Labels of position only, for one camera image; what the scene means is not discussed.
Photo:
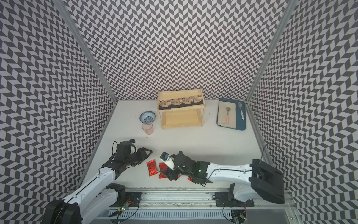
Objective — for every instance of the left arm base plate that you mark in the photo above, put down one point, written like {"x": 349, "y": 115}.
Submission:
{"x": 133, "y": 198}

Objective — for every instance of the black floral tea bag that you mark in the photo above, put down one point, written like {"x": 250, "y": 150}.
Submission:
{"x": 188, "y": 101}
{"x": 165, "y": 105}
{"x": 176, "y": 103}
{"x": 197, "y": 100}

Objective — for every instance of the wooden two-tier shelf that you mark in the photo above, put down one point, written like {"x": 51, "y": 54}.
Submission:
{"x": 185, "y": 116}

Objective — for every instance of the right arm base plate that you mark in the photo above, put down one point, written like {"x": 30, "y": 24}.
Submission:
{"x": 222, "y": 199}

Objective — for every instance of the white handled spoon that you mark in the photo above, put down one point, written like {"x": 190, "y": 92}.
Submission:
{"x": 240, "y": 105}

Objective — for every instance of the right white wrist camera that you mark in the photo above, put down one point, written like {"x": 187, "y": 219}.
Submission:
{"x": 167, "y": 160}

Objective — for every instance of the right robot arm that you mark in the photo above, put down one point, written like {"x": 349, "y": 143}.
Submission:
{"x": 255, "y": 180}

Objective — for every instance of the blue white ceramic bowl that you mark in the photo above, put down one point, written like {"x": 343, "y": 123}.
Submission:
{"x": 147, "y": 116}

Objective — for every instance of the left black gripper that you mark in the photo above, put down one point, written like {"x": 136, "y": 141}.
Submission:
{"x": 142, "y": 155}

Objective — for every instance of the aluminium front rail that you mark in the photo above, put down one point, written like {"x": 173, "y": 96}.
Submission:
{"x": 166, "y": 199}

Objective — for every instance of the pink handled spoon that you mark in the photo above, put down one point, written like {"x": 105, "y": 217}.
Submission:
{"x": 227, "y": 117}

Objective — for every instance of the teal tray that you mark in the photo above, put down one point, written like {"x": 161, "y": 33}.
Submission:
{"x": 240, "y": 124}

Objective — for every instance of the pink transparent cup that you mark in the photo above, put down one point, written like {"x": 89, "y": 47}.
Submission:
{"x": 148, "y": 128}

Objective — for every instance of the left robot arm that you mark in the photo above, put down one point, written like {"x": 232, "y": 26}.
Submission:
{"x": 83, "y": 205}

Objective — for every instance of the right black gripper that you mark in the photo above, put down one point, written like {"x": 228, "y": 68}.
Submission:
{"x": 174, "y": 176}

